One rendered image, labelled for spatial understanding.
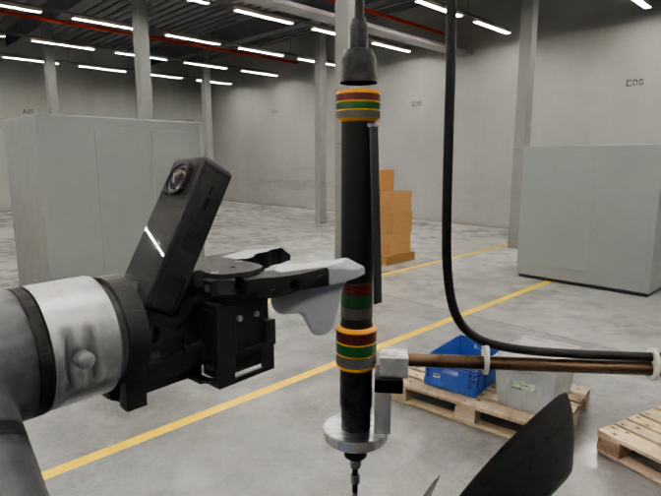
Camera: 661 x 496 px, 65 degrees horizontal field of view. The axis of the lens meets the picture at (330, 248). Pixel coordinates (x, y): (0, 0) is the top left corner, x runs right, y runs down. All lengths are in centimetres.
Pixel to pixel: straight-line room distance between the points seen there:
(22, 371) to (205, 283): 12
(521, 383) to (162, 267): 336
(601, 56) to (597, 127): 152
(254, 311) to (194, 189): 10
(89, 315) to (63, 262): 637
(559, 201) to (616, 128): 534
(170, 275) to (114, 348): 6
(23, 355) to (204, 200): 14
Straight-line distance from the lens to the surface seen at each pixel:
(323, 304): 42
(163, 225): 37
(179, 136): 719
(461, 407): 373
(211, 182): 37
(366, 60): 52
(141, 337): 34
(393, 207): 877
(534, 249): 822
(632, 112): 1307
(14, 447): 30
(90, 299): 33
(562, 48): 1379
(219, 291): 37
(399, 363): 55
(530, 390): 363
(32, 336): 31
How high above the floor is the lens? 175
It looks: 10 degrees down
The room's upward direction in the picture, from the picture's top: straight up
